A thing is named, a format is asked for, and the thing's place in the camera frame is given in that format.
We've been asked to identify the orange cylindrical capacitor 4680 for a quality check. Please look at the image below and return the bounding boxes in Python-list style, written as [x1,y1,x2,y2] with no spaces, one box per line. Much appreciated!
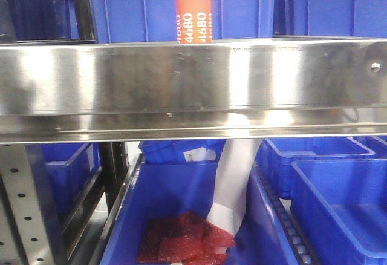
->
[175,0,212,44]

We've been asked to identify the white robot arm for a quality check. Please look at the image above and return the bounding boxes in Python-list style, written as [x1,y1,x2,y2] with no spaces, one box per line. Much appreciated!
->
[207,139,262,235]

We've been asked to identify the blue bin behind capacitor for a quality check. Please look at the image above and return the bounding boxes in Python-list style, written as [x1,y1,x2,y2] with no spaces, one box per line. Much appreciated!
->
[91,0,274,43]

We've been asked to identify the perforated metal shelf upright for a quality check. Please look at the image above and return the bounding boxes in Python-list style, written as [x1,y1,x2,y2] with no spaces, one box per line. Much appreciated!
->
[1,144,67,264]

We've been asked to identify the blue bin lower middle rear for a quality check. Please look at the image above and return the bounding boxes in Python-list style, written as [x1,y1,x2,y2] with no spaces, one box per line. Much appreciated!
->
[138,139,226,164]

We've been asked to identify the blue bin with red bags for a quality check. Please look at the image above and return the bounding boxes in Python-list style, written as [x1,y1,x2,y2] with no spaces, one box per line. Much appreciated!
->
[100,162,298,264]

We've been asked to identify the blue bin lower right rear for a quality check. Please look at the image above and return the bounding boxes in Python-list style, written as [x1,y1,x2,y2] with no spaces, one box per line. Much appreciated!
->
[256,137,376,199]

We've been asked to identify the red bubble wrap bags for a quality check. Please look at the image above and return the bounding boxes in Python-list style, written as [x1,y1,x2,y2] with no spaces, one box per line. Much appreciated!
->
[137,211,236,264]

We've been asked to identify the blue bin lower left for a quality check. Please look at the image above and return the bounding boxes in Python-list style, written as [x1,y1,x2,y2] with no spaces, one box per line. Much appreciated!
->
[41,143,100,215]

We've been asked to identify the blue bin upper right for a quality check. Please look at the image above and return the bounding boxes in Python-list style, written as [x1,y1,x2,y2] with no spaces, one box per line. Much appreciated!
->
[274,0,386,38]

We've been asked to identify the blue bin lower right front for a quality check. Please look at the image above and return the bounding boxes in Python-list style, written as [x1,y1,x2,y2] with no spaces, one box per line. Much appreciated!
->
[291,159,386,264]

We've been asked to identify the dark blue bin upper left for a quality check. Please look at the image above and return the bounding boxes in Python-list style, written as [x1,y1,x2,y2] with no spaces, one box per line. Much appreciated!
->
[8,0,79,41]

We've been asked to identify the stainless steel shelf rail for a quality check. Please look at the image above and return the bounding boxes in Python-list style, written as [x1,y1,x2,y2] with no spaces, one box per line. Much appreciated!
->
[1,36,386,144]

